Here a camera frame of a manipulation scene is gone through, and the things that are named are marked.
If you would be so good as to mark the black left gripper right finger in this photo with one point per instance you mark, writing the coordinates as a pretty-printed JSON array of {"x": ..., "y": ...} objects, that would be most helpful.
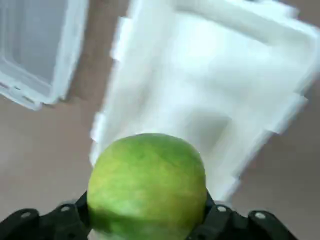
[{"x": 237, "y": 227}]

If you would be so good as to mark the green apple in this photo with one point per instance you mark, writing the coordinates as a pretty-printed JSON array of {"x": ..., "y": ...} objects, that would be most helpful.
[{"x": 147, "y": 187}]

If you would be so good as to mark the clear plastic lid with latches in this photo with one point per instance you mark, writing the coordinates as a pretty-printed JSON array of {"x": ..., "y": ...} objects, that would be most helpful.
[{"x": 32, "y": 50}]

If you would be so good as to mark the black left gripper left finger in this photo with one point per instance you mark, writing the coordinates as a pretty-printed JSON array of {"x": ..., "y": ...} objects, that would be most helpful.
[{"x": 50, "y": 225}]

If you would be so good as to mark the white plastic box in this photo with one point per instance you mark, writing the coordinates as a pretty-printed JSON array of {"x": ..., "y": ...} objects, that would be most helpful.
[{"x": 212, "y": 87}]

